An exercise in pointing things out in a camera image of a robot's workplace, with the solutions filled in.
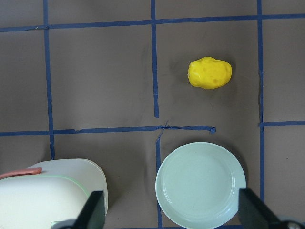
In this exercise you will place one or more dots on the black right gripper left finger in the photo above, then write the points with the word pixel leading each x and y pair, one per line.
pixel 92 216

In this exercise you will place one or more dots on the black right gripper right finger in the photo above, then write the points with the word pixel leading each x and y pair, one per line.
pixel 253 213

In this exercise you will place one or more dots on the white rice cooker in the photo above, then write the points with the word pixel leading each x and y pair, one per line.
pixel 48 193

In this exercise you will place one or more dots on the green plate right side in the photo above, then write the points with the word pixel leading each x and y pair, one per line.
pixel 197 185

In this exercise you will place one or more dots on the yellow toy potato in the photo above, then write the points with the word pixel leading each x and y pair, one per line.
pixel 209 73

